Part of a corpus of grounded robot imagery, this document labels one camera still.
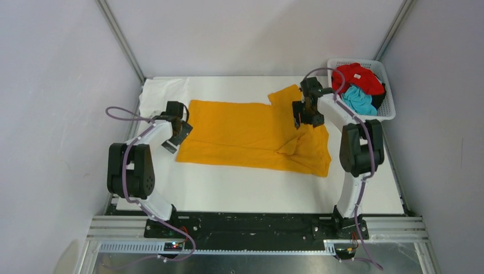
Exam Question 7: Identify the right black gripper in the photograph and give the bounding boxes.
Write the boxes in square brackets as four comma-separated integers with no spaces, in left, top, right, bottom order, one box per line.
[293,99,325,128]

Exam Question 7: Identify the yellow t shirt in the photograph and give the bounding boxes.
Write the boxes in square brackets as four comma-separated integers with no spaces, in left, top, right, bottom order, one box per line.
[176,84,332,178]

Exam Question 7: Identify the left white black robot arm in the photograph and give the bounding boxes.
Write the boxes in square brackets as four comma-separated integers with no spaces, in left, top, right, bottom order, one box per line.
[107,101,193,237]

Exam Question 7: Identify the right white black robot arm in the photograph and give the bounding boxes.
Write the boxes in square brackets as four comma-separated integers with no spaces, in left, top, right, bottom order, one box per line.
[292,76,385,240]

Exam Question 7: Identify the red t shirt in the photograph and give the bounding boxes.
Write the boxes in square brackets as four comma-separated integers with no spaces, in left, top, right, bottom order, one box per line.
[331,63,385,96]

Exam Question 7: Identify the light blue t shirt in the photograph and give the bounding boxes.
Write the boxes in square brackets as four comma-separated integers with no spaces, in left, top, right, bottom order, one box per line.
[341,86,378,116]

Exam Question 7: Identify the folded white t shirt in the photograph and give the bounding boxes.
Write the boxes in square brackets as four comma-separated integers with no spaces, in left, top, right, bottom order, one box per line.
[139,78,189,118]

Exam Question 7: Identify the black garment in basket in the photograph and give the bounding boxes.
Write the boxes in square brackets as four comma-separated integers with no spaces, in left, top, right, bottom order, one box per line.
[371,79,387,110]

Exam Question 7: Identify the white plastic laundry basket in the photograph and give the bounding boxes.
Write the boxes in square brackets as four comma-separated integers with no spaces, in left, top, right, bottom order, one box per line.
[327,58,396,120]

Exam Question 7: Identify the left small circuit board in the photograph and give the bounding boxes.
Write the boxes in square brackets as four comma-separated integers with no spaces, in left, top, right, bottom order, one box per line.
[163,242,184,252]

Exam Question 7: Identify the small circuit board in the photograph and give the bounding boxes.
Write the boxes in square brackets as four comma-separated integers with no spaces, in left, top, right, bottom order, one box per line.
[163,242,184,252]
[335,248,356,261]

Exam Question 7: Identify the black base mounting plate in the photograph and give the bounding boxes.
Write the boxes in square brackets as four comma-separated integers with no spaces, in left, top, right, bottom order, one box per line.
[106,205,369,251]

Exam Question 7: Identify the right small circuit board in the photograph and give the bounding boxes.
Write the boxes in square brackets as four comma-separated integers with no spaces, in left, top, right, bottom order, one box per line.
[335,248,356,261]

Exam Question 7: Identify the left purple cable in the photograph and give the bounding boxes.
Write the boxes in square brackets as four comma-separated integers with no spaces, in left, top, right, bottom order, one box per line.
[105,106,197,264]

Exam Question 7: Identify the purple cable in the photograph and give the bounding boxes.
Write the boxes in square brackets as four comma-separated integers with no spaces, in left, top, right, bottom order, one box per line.
[105,106,197,264]
[302,67,385,272]

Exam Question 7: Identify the aluminium frame rails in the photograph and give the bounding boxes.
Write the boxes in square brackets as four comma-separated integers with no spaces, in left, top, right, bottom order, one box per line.
[87,76,438,273]

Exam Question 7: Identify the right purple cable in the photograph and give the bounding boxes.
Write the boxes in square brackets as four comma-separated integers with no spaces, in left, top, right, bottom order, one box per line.
[302,67,385,272]

